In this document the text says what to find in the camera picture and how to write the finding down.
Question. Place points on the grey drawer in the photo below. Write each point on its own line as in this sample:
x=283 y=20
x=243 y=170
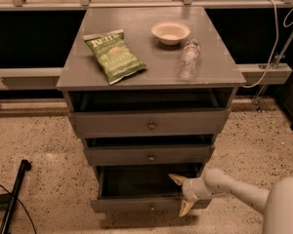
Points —
x=142 y=188
x=151 y=154
x=148 y=123

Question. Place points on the black stand leg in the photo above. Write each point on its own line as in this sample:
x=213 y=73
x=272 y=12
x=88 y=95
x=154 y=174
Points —
x=8 y=200

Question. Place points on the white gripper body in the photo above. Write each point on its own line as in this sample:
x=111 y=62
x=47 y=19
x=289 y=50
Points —
x=189 y=191

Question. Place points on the grey wooden drawer cabinet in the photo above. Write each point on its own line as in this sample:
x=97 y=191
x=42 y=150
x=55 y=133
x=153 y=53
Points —
x=158 y=87

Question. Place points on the white paper bowl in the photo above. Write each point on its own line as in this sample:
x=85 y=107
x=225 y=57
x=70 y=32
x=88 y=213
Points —
x=170 y=32

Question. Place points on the green chip bag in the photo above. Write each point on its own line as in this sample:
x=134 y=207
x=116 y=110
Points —
x=114 y=55

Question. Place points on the grey top drawer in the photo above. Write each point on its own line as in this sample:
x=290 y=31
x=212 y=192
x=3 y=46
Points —
x=148 y=123

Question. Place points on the clear plastic water bottle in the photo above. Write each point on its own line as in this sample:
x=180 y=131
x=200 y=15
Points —
x=190 y=59

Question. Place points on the grey middle drawer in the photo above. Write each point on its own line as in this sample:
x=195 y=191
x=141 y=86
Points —
x=151 y=154

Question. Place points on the grey bottom drawer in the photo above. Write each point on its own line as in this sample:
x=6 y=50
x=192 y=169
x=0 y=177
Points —
x=142 y=188

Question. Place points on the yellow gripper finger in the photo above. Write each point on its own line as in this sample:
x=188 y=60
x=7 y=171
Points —
x=178 y=179
x=185 y=207

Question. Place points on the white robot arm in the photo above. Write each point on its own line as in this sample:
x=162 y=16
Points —
x=275 y=205

